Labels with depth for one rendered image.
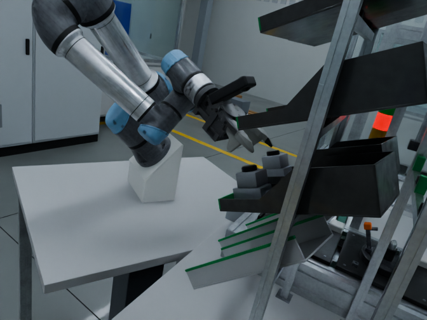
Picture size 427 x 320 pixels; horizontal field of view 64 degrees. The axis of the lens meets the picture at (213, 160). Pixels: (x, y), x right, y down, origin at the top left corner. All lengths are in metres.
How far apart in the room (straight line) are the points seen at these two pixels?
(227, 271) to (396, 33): 1.65
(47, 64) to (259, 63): 7.22
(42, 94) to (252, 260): 3.36
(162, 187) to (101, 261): 0.41
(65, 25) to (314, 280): 0.93
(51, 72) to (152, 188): 2.67
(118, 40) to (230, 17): 9.71
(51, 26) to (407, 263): 0.89
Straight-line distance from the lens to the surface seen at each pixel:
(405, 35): 2.07
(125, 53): 1.13
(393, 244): 1.11
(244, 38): 10.42
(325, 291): 1.03
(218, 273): 0.70
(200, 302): 0.93
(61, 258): 1.04
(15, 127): 3.78
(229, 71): 10.61
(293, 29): 0.59
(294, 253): 0.59
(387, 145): 0.69
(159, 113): 0.95
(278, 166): 0.77
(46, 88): 3.81
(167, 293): 0.94
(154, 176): 1.27
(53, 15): 0.99
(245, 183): 0.65
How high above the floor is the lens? 1.50
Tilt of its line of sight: 20 degrees down
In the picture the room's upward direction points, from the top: 12 degrees clockwise
